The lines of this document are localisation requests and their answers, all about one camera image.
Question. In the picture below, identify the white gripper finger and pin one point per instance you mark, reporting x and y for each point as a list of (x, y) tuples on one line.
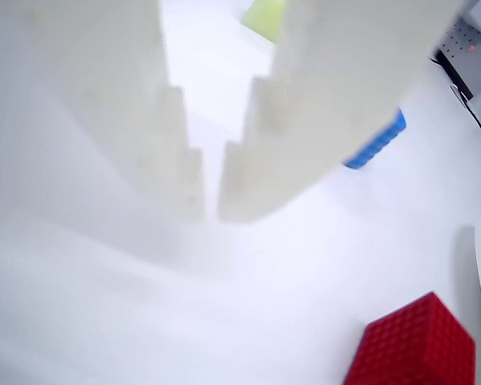
[(328, 80), (104, 100)]

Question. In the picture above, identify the blue ribbed cylinder block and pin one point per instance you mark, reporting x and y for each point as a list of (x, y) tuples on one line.
[(378, 142)]

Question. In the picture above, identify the lime green block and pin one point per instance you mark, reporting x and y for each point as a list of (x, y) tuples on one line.
[(264, 18)]

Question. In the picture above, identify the red textured cube block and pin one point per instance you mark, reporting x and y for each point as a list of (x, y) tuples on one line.
[(417, 345)]

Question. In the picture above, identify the grey perforated board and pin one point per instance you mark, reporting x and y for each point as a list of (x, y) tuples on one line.
[(467, 64)]

